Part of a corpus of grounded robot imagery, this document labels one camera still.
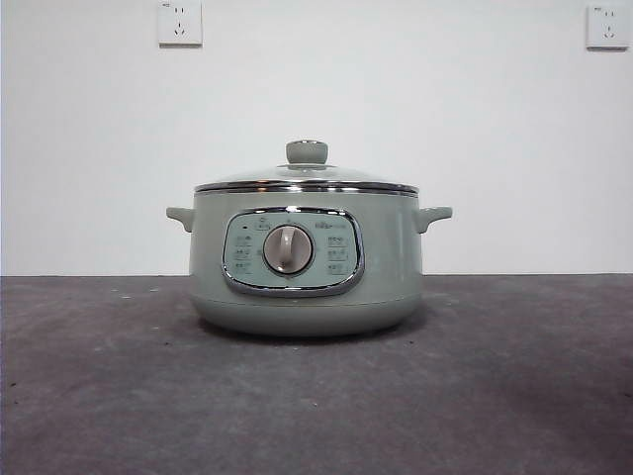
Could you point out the glass lid with green knob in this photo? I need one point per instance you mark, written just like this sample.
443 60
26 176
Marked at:
305 151

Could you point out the pale green electric pot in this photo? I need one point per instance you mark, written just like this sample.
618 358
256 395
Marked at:
297 312

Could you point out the white wall socket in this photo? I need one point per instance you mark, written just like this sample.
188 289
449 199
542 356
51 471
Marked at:
179 25
608 27

